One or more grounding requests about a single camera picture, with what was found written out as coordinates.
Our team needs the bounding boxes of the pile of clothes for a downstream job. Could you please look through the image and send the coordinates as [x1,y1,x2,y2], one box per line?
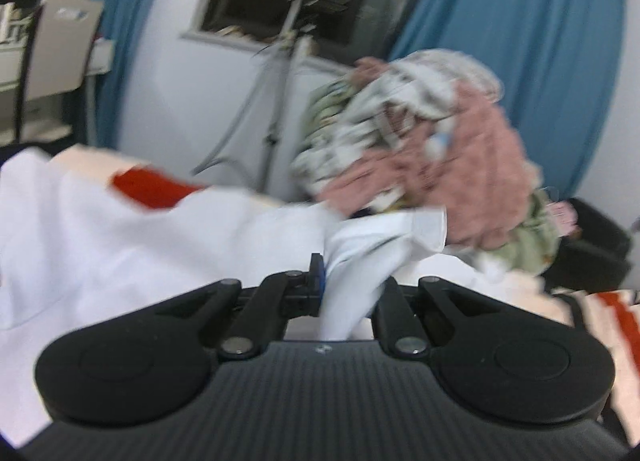
[300,81,558,274]

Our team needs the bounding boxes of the pale grey crumpled garment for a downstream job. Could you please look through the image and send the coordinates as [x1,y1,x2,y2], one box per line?
[292,48,503,197]

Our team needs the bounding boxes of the grey tripod stand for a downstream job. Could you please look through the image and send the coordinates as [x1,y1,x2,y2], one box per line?
[190,0,351,192]

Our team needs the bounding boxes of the white t-shirt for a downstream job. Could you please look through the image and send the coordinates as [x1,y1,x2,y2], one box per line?
[0,148,448,447]

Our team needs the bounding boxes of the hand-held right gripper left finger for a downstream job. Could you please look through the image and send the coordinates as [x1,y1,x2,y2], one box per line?
[150,253,328,361]

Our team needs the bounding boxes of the black armchair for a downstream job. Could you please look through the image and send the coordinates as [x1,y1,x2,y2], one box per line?
[542,197,633,294]

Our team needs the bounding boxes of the red black cream striped blanket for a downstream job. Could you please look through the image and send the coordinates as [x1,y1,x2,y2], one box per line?
[47,144,640,447]

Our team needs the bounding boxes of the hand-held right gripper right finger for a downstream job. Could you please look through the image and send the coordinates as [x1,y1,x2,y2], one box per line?
[370,277,506,361]

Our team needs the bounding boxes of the small pink garment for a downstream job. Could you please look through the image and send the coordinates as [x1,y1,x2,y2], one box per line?
[547,201,580,238]

